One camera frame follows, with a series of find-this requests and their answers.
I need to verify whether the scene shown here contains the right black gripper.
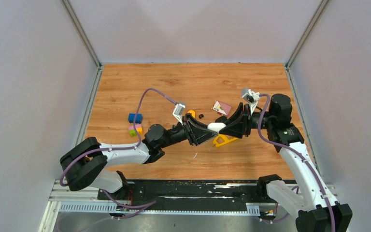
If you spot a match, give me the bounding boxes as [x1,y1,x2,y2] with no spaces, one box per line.
[218,102,274,138]

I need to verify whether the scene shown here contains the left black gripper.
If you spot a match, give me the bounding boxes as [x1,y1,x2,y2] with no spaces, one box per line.
[160,114,219,149]

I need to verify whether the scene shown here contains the white earbud charging case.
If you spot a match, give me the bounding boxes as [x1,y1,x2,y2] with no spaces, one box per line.
[207,122,226,133]

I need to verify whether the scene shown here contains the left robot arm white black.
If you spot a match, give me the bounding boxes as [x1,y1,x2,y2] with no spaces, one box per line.
[60,114,226,200]

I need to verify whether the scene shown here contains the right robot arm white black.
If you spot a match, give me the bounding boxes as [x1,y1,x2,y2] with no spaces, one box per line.
[216,91,353,232]

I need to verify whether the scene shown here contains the yellow traffic light block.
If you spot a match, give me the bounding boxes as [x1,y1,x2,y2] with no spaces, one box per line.
[187,110,196,118]

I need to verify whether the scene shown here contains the pink picture card block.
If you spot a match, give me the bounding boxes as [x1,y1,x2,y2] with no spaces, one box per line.
[212,101,232,116]

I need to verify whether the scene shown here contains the pink green orange brick stack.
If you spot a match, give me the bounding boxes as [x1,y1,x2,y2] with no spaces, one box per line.
[128,124,143,137]

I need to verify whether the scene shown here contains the blue toy brick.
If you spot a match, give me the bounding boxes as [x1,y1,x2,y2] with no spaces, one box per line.
[128,113,143,124]

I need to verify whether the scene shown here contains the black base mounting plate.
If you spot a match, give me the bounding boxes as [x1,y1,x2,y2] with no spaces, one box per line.
[97,179,276,212]

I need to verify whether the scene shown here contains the yellow triangular toy frame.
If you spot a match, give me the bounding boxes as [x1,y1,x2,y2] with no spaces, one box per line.
[213,134,239,147]

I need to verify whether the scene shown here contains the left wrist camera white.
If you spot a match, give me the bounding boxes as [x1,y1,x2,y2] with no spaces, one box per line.
[172,102,186,125]

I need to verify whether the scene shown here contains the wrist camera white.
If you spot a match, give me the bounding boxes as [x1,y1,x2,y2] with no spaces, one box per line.
[241,88,260,114]
[172,102,186,125]

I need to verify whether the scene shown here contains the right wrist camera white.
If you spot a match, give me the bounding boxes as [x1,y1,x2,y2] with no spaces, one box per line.
[241,88,260,114]

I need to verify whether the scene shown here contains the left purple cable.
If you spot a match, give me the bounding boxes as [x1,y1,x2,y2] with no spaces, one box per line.
[59,88,178,221]

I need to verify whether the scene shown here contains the white slotted cable duct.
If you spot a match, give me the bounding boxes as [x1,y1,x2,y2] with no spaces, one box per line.
[59,202,261,217]

